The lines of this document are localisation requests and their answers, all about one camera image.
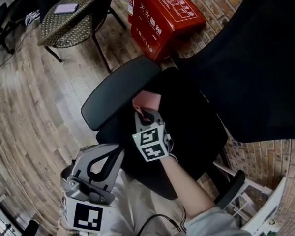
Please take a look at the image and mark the person's left forearm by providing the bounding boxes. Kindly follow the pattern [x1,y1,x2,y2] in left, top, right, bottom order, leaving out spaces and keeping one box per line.
[56,224,76,236]

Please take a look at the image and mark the brown wicker chair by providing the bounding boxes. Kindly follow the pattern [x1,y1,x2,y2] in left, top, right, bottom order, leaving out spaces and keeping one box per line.
[37,0,127,74]

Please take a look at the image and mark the white desk with cross frame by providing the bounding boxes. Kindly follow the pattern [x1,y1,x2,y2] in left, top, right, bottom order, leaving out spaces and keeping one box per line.
[223,176,288,236]

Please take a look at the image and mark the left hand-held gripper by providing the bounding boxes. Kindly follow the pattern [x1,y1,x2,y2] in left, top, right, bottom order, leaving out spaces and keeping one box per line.
[60,143,125,232]

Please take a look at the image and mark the black office chair seat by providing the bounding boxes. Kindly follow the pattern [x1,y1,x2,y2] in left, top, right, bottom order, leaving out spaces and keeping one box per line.
[96,66,229,201]

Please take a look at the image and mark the person's right forearm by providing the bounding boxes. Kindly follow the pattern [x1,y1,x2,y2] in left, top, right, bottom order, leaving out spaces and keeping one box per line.
[159,155,216,220]

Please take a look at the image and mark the thick black cable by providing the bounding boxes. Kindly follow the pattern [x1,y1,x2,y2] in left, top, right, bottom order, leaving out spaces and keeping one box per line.
[136,214,182,236]

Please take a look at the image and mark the black chair armrest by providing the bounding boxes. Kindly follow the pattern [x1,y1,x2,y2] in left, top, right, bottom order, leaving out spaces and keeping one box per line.
[80,55,162,132]
[214,170,246,210]

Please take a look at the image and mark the black office chair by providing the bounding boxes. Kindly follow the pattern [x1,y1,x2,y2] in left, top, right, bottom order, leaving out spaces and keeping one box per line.
[0,2,15,70]

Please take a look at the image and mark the person's white trousers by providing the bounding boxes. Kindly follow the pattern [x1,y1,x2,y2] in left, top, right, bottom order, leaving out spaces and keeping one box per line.
[98,170,187,236]

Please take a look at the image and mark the small green plant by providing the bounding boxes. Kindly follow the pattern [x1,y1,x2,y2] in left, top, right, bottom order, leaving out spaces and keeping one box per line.
[265,219,281,236]

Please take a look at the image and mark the pink cloth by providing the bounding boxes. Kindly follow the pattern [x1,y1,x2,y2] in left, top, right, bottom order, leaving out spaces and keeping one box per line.
[132,90,162,122]

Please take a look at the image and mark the red fire extinguisher box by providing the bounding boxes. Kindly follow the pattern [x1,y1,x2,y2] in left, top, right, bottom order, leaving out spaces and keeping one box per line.
[127,0,207,62]

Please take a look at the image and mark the red fire extinguisher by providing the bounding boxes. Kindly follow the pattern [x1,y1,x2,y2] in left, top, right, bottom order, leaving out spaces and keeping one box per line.
[127,0,136,17]

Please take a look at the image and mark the black mesh chair backrest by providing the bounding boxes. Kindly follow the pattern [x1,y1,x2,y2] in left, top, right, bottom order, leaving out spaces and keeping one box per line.
[173,0,295,144]

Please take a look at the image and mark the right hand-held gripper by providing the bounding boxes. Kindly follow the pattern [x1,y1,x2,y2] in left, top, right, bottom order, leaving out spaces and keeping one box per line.
[131,108,175,163]

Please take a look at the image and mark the purple smartphone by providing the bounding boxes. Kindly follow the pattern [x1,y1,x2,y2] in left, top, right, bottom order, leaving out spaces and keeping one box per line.
[54,3,79,15]

